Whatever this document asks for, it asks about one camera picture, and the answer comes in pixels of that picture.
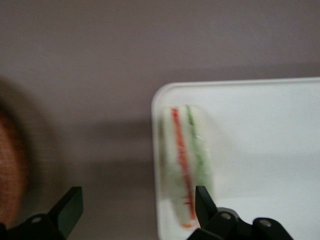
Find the cream plastic tray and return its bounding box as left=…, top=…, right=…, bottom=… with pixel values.
left=150, top=77, right=320, bottom=240

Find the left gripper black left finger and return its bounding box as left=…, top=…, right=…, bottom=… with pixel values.
left=0, top=186, right=84, bottom=240

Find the triangular sandwich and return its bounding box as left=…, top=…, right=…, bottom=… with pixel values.
left=159, top=104, right=216, bottom=229

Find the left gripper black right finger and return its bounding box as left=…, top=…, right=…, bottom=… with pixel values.
left=186, top=185, right=293, bottom=240

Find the round brown wicker basket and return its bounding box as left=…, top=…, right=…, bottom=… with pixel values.
left=0, top=99, right=32, bottom=227

